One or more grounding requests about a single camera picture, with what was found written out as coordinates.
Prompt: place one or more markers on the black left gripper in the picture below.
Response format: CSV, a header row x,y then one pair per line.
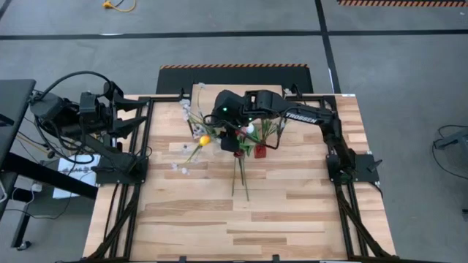
x,y
106,124

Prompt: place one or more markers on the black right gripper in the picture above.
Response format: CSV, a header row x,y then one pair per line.
x,y
229,145

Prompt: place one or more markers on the orange yellow artificial tulip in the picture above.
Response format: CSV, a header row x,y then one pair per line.
x,y
204,140

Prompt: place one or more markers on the white artificial tulip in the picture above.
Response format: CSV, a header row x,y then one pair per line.
x,y
249,128

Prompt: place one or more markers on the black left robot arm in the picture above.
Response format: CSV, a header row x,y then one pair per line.
x,y
55,111

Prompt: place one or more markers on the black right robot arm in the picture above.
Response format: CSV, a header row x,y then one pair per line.
x,y
303,117

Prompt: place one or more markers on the red ribbed glass vase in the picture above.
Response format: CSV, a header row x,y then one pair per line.
x,y
260,151

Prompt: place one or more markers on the white printed sheet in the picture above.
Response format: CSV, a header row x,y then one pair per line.
x,y
84,164

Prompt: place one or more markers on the black hazard-edged floor mat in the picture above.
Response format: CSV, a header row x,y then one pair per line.
x,y
234,75

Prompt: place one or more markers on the black side desk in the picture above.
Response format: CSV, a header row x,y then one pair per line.
x,y
14,109

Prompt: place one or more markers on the white power adapter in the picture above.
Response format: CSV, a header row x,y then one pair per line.
x,y
36,187

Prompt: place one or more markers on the striped hazard floor strip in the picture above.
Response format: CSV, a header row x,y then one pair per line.
x,y
402,3

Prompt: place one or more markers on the grey metal stand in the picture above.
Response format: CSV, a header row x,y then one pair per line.
x,y
457,139

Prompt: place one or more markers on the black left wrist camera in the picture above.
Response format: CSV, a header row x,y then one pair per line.
x,y
88,102

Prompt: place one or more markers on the black aluminium rig frame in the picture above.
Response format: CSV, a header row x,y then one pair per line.
x,y
126,219

